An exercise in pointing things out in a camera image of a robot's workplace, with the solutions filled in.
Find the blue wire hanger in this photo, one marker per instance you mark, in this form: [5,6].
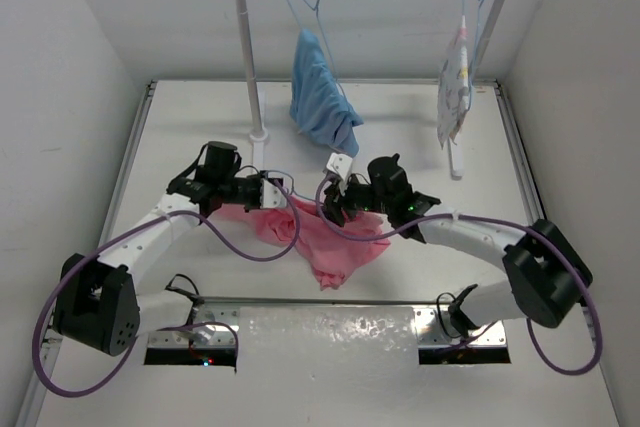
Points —
[289,185]

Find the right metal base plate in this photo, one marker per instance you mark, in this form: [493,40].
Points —
[434,331]

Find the metal base plate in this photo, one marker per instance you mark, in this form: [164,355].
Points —
[434,331]
[218,323]

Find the blue t shirt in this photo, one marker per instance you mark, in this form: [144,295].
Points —
[318,107]

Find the pink t shirt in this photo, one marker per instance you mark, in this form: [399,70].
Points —
[332,258]

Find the white patterned garment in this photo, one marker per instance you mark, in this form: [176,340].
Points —
[453,100]

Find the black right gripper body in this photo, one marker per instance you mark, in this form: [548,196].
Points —
[362,197]

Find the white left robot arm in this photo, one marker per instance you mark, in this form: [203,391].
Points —
[100,304]

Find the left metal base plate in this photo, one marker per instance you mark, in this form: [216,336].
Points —
[218,323]

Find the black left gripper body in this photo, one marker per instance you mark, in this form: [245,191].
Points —
[240,190]

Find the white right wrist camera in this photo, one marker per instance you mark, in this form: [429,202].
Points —
[340,166]

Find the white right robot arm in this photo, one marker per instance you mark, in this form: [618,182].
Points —
[545,277]

